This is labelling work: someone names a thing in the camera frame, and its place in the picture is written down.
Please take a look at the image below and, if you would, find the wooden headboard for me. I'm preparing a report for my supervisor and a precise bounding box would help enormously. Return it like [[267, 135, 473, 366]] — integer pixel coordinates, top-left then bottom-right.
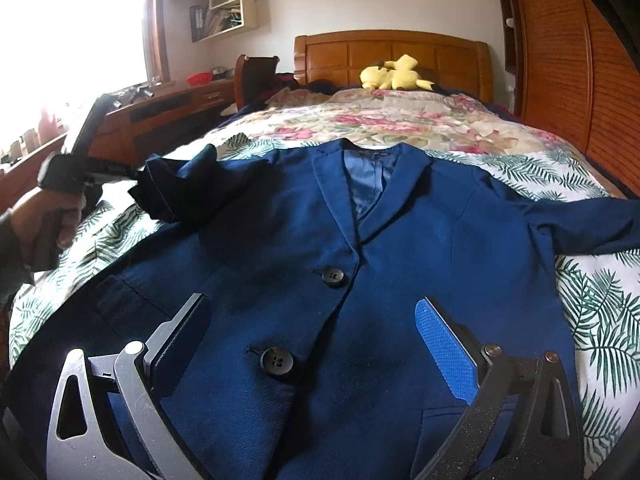
[[294, 29, 494, 103]]

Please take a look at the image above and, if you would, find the red bowl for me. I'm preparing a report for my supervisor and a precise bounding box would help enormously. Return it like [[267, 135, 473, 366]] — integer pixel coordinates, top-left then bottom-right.
[[186, 72, 213, 87]]

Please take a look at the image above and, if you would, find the person's left hand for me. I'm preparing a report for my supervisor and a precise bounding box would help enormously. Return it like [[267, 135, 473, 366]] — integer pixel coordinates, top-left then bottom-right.
[[10, 188, 86, 264]]

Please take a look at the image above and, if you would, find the wooden slatted wardrobe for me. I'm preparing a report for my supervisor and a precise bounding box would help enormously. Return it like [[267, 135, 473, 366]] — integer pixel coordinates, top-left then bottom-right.
[[500, 0, 639, 194]]

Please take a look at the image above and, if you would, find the floral quilt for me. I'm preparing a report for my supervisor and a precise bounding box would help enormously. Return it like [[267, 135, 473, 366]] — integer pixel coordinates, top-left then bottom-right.
[[224, 86, 566, 157]]

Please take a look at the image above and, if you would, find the white wall shelf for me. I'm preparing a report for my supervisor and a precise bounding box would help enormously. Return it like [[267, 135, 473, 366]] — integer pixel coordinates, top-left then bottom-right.
[[190, 0, 258, 42]]

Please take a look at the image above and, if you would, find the long wooden desk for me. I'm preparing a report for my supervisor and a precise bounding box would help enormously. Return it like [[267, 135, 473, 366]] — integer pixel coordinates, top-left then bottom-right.
[[0, 78, 237, 212]]

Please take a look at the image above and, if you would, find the window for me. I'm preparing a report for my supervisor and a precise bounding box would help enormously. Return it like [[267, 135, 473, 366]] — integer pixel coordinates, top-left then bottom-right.
[[1, 0, 170, 152]]

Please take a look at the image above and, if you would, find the blue suit jacket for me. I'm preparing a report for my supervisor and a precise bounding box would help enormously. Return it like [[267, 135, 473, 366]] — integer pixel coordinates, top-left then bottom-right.
[[3, 140, 639, 479]]

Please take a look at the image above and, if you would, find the yellow plush toy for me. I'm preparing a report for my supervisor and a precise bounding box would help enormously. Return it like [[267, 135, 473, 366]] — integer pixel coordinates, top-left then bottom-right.
[[360, 54, 436, 91]]

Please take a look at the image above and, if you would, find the wooden chair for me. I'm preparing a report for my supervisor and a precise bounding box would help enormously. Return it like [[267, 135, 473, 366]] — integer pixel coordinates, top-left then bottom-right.
[[233, 54, 280, 108]]

